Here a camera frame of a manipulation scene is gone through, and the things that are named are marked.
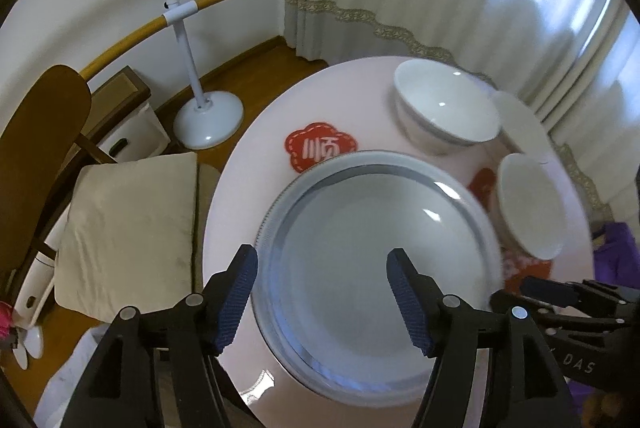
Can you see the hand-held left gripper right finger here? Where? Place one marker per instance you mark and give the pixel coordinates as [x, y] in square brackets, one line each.
[410, 303]

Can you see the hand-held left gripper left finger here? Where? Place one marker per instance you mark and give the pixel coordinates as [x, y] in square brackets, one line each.
[235, 303]

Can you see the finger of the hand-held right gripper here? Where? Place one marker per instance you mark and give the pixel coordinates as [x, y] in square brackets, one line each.
[550, 292]
[505, 299]

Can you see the small white bowl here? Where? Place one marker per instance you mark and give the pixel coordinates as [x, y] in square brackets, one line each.
[520, 128]
[530, 208]

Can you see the large white bowl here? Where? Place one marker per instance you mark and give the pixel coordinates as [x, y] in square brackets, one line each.
[445, 108]

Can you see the purple cloth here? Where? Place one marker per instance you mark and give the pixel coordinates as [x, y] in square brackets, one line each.
[620, 253]

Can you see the round table white cloth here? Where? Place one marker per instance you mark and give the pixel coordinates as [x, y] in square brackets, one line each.
[240, 188]

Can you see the beige chair cushion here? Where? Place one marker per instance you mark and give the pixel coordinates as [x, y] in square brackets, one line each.
[130, 228]

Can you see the white plastic bag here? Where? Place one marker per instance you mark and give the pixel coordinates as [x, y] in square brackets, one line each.
[65, 383]

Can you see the white storage box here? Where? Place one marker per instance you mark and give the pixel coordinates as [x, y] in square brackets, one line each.
[40, 278]
[145, 133]

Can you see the white petal-shaped object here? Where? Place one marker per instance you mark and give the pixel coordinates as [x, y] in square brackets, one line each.
[30, 345]

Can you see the pink cloth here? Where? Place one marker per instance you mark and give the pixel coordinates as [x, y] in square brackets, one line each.
[5, 318]

